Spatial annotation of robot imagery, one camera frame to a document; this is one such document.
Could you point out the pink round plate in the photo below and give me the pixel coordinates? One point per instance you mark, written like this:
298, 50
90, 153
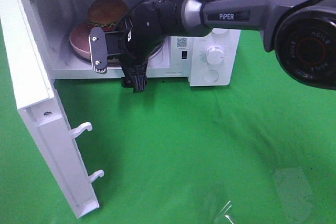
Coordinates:
79, 40

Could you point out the white microwave oven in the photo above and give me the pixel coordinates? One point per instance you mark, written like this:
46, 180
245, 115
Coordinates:
179, 57

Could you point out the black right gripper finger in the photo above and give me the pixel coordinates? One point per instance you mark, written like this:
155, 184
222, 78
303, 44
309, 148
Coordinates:
124, 24
135, 77

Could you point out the burger with bun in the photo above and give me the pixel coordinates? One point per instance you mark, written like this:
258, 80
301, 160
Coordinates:
106, 13

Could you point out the white microwave knob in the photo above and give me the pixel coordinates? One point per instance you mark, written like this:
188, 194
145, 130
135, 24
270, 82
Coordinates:
215, 55

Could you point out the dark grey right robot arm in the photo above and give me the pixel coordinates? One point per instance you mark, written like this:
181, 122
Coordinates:
300, 32

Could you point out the white microwave door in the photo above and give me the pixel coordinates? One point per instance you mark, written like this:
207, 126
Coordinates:
40, 107

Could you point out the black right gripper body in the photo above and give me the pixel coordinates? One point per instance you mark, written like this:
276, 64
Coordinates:
139, 42

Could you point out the round white door button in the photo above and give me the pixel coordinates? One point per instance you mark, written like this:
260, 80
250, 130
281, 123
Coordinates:
210, 76

